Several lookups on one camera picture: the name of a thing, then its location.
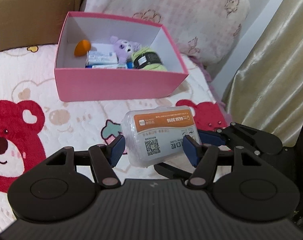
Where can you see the blue wet wipes packet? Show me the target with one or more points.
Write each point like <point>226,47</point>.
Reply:
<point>104,66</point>

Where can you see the pink cardboard box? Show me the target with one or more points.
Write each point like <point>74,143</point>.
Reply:
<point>116,85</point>

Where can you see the gold satin curtain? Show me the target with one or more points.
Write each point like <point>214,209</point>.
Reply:
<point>274,67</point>

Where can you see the orange makeup sponge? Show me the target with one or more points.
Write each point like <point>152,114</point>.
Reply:
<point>82,48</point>

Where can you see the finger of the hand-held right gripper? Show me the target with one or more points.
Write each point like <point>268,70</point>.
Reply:
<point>171,171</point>
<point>209,137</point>

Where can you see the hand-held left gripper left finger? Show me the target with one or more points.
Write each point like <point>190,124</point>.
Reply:
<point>116,151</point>

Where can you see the small white printed box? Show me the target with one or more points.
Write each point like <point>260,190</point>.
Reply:
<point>101,57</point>

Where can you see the pink floral pillow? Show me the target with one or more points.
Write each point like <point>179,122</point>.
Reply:
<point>179,7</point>

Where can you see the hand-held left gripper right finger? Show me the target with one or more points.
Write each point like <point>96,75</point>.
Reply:
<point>190,151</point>

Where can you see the clear case with orange label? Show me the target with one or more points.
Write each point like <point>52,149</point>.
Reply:
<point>161,127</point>

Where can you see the green yarn ball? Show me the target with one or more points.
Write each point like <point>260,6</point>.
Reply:
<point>147,60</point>

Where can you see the purple plush toy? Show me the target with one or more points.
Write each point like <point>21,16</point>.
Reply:
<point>121,46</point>

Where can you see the brown pillow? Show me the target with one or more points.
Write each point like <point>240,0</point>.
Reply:
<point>34,12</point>

